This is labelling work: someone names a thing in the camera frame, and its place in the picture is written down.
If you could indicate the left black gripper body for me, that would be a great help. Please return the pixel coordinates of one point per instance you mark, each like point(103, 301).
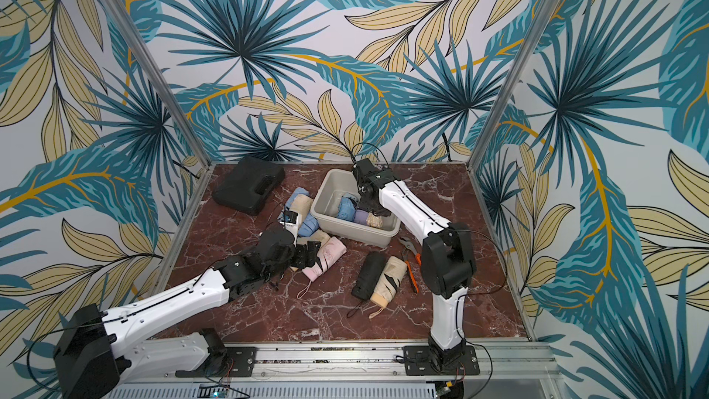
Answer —
point(303, 257)

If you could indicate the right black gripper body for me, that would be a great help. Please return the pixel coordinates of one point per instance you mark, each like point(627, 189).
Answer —
point(367, 199)

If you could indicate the pink umbrella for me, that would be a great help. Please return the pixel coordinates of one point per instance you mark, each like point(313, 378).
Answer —
point(326, 257)

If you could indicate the purple umbrella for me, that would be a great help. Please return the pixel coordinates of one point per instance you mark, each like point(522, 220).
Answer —
point(361, 217)

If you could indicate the beige plastic storage box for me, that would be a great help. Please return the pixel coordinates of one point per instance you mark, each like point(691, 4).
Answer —
point(336, 208)

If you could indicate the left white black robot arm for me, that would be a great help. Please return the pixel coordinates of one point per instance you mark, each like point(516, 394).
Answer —
point(101, 349)

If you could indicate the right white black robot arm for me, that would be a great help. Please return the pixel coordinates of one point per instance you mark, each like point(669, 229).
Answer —
point(447, 254)

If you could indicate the blue umbrella behind beige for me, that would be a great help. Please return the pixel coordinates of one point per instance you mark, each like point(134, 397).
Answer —
point(308, 227)

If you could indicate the black folded umbrella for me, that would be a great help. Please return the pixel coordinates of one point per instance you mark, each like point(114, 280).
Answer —
point(367, 279)

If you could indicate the black plastic tool case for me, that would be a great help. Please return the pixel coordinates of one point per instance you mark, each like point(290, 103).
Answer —
point(247, 187)

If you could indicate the green circuit board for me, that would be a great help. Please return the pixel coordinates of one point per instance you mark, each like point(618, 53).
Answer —
point(213, 391)

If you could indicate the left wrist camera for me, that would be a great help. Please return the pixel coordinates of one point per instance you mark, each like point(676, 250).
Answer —
point(291, 222)

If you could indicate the beige black strap umbrella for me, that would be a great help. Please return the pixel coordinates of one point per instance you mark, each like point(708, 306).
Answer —
point(388, 284)

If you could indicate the orange handled pliers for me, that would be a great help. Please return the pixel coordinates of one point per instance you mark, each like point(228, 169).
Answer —
point(410, 256)

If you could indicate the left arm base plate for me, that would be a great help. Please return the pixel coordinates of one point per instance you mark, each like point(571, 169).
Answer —
point(239, 362)

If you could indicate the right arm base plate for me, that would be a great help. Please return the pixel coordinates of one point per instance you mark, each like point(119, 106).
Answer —
point(424, 360)

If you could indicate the aluminium front rail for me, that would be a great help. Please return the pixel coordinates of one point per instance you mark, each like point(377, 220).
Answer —
point(367, 369)

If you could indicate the right aluminium corner post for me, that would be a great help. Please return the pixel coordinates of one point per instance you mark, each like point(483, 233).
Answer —
point(526, 51)

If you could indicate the aluminium corner post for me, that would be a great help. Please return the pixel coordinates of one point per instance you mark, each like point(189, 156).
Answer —
point(151, 70)
point(526, 51)

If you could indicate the left aluminium corner post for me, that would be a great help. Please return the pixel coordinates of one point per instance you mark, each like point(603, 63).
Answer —
point(151, 70)

